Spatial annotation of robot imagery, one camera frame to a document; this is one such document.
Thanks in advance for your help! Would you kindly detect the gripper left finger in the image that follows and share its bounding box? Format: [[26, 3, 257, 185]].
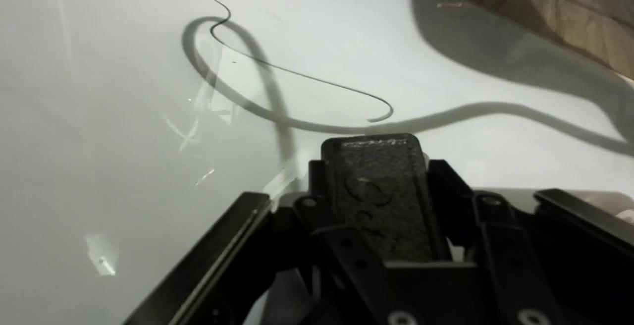
[[123, 134, 452, 325]]

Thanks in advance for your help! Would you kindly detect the thin black cable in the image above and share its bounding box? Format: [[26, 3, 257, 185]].
[[131, 0, 395, 123]]

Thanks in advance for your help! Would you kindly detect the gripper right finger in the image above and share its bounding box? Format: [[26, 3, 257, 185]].
[[427, 159, 634, 325]]

